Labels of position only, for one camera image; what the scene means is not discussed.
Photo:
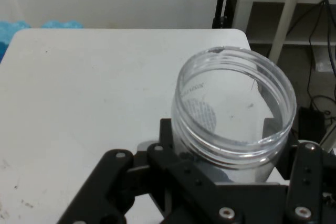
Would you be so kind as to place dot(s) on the cyan foam block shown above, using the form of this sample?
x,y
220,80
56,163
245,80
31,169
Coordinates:
x,y
63,24
10,31

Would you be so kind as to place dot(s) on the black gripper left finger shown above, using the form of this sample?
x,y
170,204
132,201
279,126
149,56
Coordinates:
x,y
183,182

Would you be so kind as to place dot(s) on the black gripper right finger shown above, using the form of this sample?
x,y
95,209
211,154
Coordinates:
x,y
307,182

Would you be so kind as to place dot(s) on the clear jar of black seeds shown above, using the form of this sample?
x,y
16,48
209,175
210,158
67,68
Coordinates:
x,y
231,155

